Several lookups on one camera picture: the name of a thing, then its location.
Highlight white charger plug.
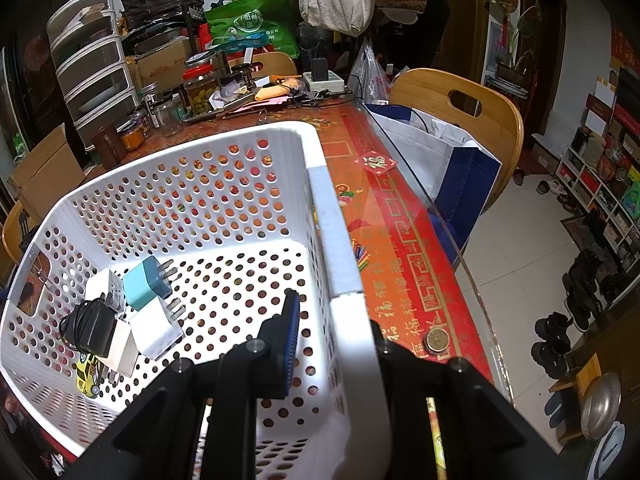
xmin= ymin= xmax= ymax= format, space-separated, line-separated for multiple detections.
xmin=129 ymin=297 xmax=184 ymax=361

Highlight yellow toy car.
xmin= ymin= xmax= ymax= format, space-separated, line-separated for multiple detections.
xmin=75 ymin=353 xmax=104 ymax=399

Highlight black power adapter with cable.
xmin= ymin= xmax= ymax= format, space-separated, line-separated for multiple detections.
xmin=58 ymin=298 xmax=116 ymax=358

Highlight light blue charger plug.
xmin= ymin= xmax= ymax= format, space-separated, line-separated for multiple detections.
xmin=122 ymin=256 xmax=177 ymax=311

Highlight white perforated plastic basket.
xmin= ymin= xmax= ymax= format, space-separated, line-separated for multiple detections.
xmin=1 ymin=122 xmax=390 ymax=479

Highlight white square charger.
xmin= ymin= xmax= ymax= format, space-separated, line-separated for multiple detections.
xmin=98 ymin=320 xmax=139 ymax=377

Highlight brass coin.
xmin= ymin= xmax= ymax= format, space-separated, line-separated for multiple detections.
xmin=423 ymin=326 xmax=450 ymax=354

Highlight black shoes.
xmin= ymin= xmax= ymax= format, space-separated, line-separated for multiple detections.
xmin=530 ymin=312 xmax=572 ymax=379

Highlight metal bowl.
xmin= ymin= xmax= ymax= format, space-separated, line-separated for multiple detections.
xmin=580 ymin=372 xmax=622 ymax=441

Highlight red floral tablecloth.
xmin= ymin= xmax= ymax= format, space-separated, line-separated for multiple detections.
xmin=84 ymin=94 xmax=499 ymax=391

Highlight wooden chair left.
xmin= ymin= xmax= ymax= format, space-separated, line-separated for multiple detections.
xmin=1 ymin=200 xmax=40 ymax=264

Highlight wooden chair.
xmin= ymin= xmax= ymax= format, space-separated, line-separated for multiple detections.
xmin=1 ymin=200 xmax=40 ymax=264
xmin=390 ymin=68 xmax=524 ymax=206

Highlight white and blue paper bag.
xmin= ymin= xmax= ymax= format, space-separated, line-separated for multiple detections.
xmin=366 ymin=104 xmax=502 ymax=266

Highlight white shelf with goods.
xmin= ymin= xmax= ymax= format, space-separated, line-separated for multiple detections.
xmin=555 ymin=148 xmax=639 ymax=271

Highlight dark brown jar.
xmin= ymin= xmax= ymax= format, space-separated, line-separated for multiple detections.
xmin=92 ymin=124 xmax=127 ymax=170

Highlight cardboard box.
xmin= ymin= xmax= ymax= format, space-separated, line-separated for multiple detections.
xmin=9 ymin=124 xmax=85 ymax=220

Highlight orange honey jar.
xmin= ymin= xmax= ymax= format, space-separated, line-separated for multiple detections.
xmin=119 ymin=125 xmax=144 ymax=152

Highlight red fu sticker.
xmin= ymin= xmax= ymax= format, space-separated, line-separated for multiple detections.
xmin=355 ymin=151 xmax=397 ymax=177

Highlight wooden chair right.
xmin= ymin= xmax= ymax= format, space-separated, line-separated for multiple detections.
xmin=390 ymin=68 xmax=524 ymax=206

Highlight empty glass jar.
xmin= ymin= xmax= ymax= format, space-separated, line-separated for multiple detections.
xmin=155 ymin=96 xmax=183 ymax=136

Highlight glass jar red lid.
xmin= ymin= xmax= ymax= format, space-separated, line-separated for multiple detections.
xmin=182 ymin=64 xmax=218 ymax=116

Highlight white power strip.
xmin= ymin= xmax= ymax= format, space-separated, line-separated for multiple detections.
xmin=301 ymin=70 xmax=346 ymax=94

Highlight clear plastic bag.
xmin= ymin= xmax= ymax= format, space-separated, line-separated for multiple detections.
xmin=346 ymin=40 xmax=390 ymax=105

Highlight white plastic drawer unit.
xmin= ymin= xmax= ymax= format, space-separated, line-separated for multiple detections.
xmin=47 ymin=0 xmax=140 ymax=148

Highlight green shopping bag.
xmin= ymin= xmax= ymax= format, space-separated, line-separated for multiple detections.
xmin=205 ymin=0 xmax=299 ymax=58

